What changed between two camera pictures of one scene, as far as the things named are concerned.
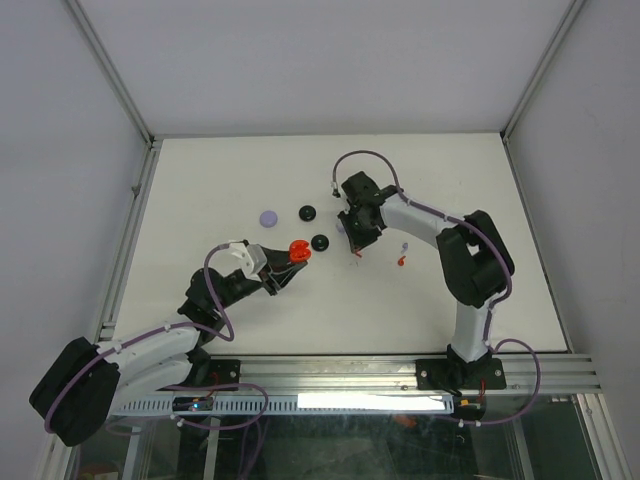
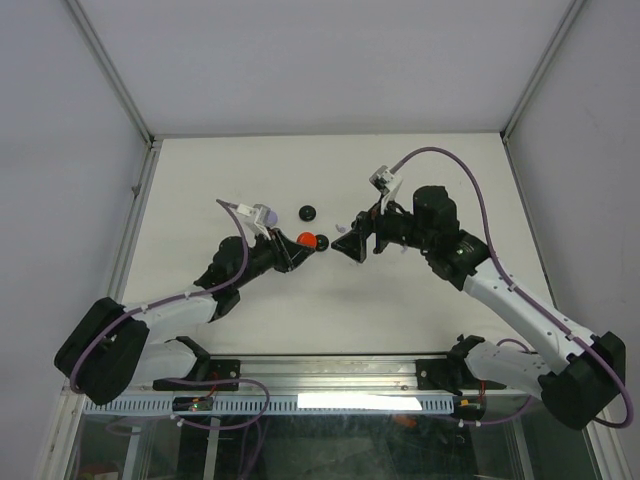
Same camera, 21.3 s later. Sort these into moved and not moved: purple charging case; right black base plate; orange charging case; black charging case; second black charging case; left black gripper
Moved: left black gripper; orange charging case
Not moved: right black base plate; purple charging case; black charging case; second black charging case
